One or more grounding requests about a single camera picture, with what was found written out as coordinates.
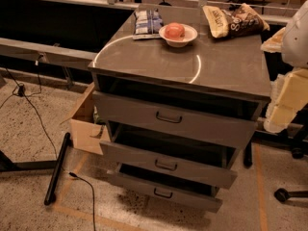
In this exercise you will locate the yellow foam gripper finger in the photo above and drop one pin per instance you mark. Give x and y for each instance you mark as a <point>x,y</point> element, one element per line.
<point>289,95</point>
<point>274,44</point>

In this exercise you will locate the red apple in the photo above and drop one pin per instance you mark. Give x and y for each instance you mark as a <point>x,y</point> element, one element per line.
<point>175,31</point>

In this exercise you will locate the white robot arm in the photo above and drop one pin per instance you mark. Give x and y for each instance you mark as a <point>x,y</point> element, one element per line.
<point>294,49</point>

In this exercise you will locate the white paper bowl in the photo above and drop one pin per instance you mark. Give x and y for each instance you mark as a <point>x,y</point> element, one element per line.
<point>190,35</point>

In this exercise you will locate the brown yellow chip bag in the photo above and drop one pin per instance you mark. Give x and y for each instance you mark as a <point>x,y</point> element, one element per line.
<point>244,21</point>

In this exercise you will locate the top grey drawer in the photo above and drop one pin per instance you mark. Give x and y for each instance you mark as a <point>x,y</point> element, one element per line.
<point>194,125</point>

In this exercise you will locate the grey drawer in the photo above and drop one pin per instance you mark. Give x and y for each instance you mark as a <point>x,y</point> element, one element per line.
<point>160,163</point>
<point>169,188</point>
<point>194,125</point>

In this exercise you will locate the black chair caster base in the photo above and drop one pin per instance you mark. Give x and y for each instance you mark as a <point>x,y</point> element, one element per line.
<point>283,195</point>

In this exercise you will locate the grey drawer cabinet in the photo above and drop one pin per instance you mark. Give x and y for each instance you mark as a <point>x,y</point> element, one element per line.
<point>223,77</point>

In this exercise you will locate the blue white snack bag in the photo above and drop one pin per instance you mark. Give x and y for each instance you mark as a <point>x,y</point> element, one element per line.
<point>147,24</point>

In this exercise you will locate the bottom grey drawer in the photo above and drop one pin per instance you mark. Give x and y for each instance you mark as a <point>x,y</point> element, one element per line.
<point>169,188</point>

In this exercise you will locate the middle grey drawer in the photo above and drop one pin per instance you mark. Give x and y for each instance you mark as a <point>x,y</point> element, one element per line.
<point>160,163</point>

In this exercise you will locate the cardboard box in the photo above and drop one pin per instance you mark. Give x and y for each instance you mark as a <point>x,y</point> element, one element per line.
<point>85,133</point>

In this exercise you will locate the grey metal rail bench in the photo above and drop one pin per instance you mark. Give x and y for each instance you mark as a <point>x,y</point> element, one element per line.
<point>47,54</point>

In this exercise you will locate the black table leg frame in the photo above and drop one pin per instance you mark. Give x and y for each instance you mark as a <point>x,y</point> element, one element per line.
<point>7,165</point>

